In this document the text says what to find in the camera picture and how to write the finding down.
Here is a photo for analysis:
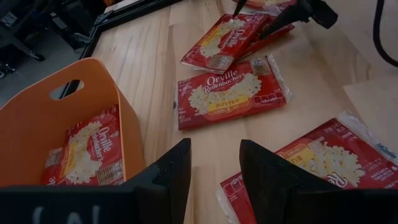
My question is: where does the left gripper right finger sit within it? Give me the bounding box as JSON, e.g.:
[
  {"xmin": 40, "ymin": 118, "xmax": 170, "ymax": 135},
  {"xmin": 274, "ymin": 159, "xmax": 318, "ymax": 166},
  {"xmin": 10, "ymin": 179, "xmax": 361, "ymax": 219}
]
[{"xmin": 239, "ymin": 139, "xmax": 341, "ymax": 224}]

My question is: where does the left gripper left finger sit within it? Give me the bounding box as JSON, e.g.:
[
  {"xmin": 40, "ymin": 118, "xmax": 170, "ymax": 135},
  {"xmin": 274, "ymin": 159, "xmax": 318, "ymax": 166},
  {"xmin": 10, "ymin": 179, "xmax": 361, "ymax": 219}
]
[{"xmin": 123, "ymin": 138, "xmax": 192, "ymax": 224}]

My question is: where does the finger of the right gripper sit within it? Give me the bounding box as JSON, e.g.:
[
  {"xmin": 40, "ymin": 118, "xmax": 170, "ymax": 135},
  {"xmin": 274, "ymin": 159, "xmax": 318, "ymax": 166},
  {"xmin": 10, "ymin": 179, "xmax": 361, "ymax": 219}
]
[
  {"xmin": 232, "ymin": 0, "xmax": 248, "ymax": 19},
  {"xmin": 259, "ymin": 1, "xmax": 312, "ymax": 40}
]

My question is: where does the orange plastic basket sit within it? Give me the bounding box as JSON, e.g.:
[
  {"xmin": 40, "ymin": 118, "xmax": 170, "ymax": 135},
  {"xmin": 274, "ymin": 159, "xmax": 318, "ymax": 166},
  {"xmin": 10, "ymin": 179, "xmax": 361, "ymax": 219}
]
[{"xmin": 0, "ymin": 57, "xmax": 146, "ymax": 187}]

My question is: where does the black equipment stand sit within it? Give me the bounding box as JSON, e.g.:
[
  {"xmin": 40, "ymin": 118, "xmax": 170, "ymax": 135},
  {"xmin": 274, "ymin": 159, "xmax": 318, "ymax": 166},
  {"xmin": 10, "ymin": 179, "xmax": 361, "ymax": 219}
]
[{"xmin": 0, "ymin": 0, "xmax": 47, "ymax": 62}]

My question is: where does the black cable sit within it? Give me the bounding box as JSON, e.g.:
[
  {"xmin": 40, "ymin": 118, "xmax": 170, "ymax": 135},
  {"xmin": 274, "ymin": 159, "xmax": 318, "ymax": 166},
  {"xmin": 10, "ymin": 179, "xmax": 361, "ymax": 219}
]
[{"xmin": 372, "ymin": 0, "xmax": 398, "ymax": 68}]

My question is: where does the black aluminium table frame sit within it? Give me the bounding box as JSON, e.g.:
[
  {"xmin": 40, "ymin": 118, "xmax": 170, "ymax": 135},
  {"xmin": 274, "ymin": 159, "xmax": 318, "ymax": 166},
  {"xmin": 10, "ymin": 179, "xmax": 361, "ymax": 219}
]
[{"xmin": 80, "ymin": 0, "xmax": 184, "ymax": 60}]

